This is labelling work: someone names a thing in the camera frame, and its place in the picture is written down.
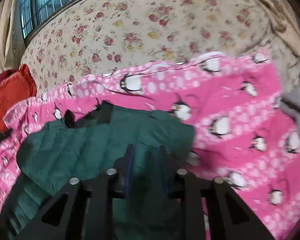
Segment beige curtain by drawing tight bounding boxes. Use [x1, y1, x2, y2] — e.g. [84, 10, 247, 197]
[0, 0, 25, 73]
[257, 0, 300, 57]

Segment pink penguin blanket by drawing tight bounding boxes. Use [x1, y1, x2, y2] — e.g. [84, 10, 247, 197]
[0, 51, 300, 239]

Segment floral bed sheet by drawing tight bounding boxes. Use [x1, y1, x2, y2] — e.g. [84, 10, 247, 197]
[21, 0, 300, 92]

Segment red ruffled heart pillow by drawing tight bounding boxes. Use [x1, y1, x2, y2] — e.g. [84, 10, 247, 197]
[0, 64, 37, 133]

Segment beige curtain right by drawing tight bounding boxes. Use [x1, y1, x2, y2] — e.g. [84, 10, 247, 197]
[257, 0, 300, 57]

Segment dark green puffer jacket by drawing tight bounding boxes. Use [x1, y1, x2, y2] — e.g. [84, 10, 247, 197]
[0, 102, 194, 239]

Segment beige curtain left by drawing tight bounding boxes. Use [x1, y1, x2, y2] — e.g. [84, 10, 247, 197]
[0, 0, 25, 73]

